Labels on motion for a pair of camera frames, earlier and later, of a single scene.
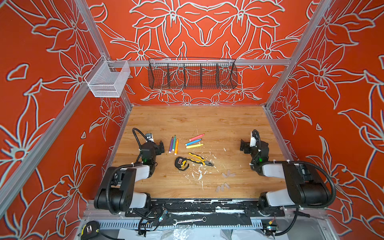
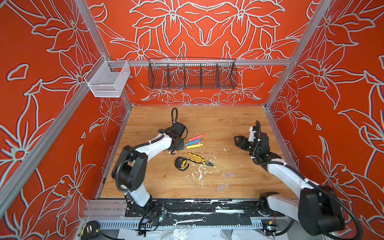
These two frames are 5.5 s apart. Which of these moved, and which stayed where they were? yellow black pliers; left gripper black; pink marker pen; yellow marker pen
Moved: left gripper black
Stayed: yellow marker pen; yellow black pliers; pink marker pen
